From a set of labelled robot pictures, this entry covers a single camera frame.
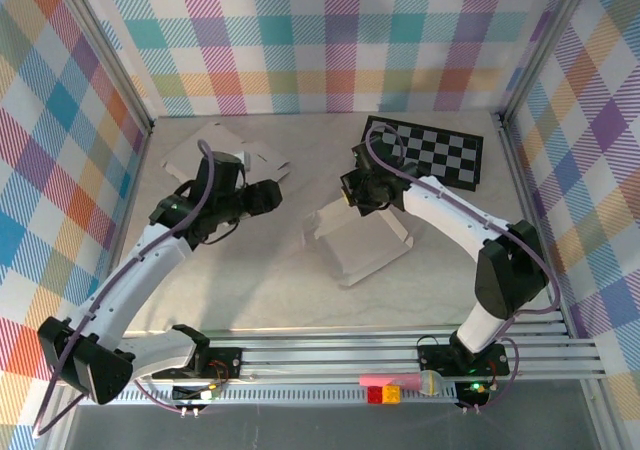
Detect grey white paper box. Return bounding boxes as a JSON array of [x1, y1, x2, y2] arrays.
[[159, 122, 292, 184]]

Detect lavender tinted paper box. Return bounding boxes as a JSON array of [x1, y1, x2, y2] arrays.
[[302, 197, 415, 287]]

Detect black grey chessboard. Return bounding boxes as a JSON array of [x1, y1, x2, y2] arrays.
[[362, 114, 485, 191]]

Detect aluminium extrusion base rails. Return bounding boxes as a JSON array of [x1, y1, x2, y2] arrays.
[[52, 319, 609, 389]]

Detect pink toy microphone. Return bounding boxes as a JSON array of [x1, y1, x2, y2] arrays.
[[358, 369, 445, 398]]

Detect black controller board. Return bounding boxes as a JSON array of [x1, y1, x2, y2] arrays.
[[171, 383, 222, 402], [455, 379, 490, 409]]

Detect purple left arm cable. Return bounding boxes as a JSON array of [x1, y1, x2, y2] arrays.
[[33, 138, 221, 439]]

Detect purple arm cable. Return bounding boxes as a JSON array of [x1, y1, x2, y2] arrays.
[[33, 138, 221, 439], [364, 123, 564, 414]]

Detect aluminium side rail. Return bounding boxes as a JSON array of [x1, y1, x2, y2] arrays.
[[107, 119, 156, 271], [492, 112, 576, 339]]

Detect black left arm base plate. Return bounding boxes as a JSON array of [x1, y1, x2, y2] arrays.
[[189, 345, 245, 381]]

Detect aluminium frame post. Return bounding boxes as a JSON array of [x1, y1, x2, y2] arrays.
[[499, 0, 599, 124], [57, 0, 155, 134]]

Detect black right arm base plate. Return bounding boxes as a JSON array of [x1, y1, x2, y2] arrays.
[[416, 342, 512, 377]]

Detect white slotted cable duct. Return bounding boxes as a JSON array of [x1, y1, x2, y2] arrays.
[[77, 383, 460, 405]]

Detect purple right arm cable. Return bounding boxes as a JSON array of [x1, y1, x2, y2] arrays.
[[364, 123, 564, 414]]

